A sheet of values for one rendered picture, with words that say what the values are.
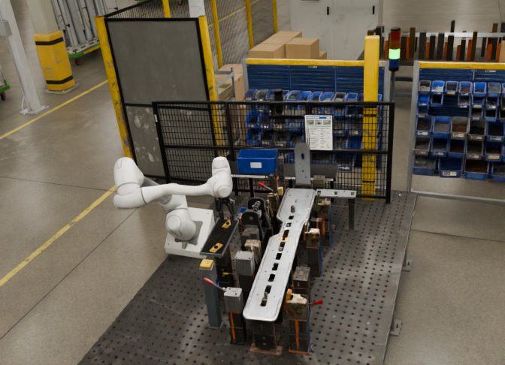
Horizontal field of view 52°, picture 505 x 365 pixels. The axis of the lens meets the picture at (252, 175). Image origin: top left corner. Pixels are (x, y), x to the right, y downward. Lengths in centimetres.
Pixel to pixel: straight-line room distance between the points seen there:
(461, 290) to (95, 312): 300
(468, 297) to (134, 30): 396
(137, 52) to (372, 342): 380
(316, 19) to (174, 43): 488
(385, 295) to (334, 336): 47
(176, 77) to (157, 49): 34
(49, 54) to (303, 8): 473
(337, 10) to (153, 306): 728
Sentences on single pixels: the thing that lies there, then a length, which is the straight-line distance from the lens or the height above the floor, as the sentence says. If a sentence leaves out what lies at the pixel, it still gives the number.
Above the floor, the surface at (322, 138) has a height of 125.
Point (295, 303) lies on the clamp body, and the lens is 276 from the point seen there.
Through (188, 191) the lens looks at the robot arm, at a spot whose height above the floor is 150.
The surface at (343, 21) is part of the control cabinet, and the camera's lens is 973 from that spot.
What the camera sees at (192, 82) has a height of 134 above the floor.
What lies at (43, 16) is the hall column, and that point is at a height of 142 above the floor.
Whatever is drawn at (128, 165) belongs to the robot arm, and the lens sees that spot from 315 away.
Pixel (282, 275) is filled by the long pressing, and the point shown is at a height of 100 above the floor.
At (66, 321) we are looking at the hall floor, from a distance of 466.
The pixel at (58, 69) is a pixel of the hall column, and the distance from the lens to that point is 1055.
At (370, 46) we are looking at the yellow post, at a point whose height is 194.
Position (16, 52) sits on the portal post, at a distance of 961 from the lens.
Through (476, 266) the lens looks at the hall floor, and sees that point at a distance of 488.
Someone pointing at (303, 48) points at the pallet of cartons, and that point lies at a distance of 770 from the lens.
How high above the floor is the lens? 290
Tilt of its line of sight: 28 degrees down
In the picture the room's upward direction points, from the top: 5 degrees counter-clockwise
